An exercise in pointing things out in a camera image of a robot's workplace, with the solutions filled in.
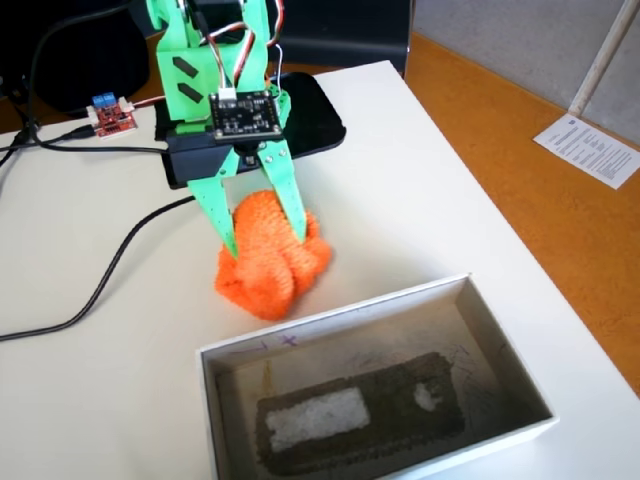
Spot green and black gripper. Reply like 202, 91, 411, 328
156, 46, 308, 261

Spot orange fluffy cloth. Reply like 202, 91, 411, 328
214, 192, 332, 322

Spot black flat pad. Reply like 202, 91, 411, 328
154, 72, 348, 159

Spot red circuit board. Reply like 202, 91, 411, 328
85, 92, 137, 141

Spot black monitor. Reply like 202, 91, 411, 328
277, 0, 414, 77

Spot black bulky object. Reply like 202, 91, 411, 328
30, 0, 151, 119

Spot grey foam pad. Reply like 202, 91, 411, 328
255, 352, 466, 476

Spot white cardboard box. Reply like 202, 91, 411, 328
194, 272, 559, 480

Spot white printed paper sheet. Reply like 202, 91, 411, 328
532, 113, 640, 190

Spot white pole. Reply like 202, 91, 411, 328
568, 0, 640, 119

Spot black camera circuit board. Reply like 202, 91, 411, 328
208, 91, 287, 144

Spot red white black servo wires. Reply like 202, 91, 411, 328
192, 9, 257, 99

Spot thick black cable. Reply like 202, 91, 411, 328
0, 195, 196, 342

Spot thin black usb cable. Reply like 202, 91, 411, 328
0, 2, 170, 169

